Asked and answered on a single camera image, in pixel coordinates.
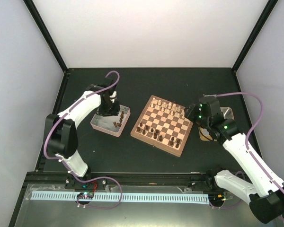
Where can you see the black frame post left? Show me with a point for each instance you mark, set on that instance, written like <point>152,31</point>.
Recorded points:
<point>46,34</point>

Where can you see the pink metal tray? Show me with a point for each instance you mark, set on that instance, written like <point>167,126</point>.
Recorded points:
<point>105,124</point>

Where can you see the light blue slotted cable duct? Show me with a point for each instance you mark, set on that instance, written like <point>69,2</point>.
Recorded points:
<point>122,197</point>

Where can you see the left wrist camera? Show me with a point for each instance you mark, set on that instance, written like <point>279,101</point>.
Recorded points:
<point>113,97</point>

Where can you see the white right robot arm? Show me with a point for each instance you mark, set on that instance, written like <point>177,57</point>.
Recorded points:
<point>264,193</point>

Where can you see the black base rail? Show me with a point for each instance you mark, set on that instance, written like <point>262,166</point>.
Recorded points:
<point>198,182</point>

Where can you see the black frame post right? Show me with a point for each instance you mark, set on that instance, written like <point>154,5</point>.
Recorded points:
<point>266,12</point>

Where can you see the dark queen in tray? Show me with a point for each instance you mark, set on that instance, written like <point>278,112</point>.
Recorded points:
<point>121,117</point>

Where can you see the white chess pieces row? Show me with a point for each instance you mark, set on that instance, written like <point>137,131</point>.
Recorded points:
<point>165,111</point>

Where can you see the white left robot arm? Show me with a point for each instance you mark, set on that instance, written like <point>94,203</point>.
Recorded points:
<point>60,131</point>

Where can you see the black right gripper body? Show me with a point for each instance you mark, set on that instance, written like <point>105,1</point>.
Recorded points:
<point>194,117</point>

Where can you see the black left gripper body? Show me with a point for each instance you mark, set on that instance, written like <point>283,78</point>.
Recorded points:
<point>108,109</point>

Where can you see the yellow metal tray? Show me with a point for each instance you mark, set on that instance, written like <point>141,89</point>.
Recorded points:
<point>204,134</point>

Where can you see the wooden chess board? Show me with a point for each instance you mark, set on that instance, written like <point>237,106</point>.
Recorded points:
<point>172,133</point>

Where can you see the black frame post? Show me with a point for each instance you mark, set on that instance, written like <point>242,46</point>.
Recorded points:
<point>266,12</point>
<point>46,34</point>

